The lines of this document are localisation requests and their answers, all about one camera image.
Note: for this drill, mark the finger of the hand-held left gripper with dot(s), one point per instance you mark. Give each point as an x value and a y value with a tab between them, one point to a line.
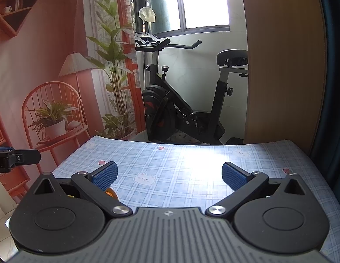
27	156

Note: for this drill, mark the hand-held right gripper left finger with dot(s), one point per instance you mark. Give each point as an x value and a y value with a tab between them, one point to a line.
105	174

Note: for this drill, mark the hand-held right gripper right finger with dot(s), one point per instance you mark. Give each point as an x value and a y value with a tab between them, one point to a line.
234	175

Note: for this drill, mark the small orange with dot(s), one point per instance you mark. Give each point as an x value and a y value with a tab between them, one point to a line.
111	192

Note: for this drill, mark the black exercise bike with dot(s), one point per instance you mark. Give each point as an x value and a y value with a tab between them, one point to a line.
159	104

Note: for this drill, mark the wooden board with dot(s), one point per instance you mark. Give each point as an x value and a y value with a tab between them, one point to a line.
282	60

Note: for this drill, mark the window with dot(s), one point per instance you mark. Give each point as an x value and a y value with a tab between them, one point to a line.
205	2

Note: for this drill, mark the printed wall backdrop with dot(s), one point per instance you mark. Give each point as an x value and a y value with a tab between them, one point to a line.
49	33

